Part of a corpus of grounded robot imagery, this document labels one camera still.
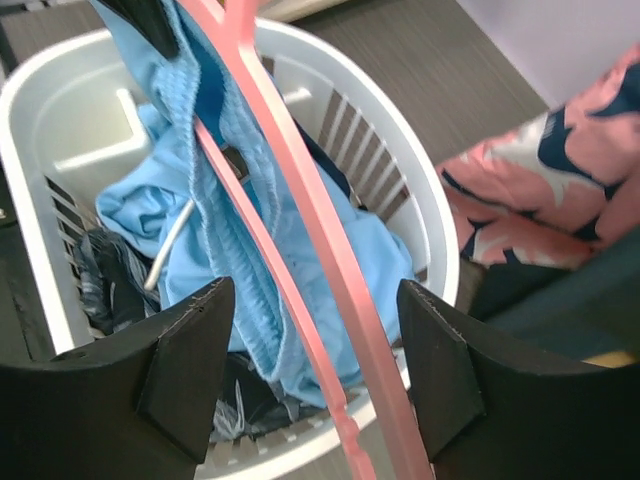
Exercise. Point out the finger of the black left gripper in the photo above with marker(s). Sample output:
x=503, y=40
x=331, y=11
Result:
x=141, y=20

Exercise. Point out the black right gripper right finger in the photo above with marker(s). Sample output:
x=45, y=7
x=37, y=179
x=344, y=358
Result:
x=490, y=406

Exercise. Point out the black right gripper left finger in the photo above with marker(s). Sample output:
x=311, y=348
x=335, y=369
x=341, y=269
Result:
x=138, y=404

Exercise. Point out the pink plastic hanger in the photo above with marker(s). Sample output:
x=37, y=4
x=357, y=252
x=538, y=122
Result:
x=230, y=29

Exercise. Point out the pink floral shorts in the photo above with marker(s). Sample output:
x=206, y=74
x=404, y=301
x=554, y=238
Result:
x=557, y=189

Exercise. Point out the dark leaf-print garment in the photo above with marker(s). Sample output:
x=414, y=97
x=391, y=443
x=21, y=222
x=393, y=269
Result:
x=111, y=275

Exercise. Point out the white plastic laundry basket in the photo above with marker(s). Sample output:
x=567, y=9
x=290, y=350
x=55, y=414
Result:
x=98, y=132

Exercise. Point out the navy blue garment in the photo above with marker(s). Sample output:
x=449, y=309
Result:
x=335, y=182

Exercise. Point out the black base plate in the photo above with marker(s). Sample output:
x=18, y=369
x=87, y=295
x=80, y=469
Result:
x=24, y=331

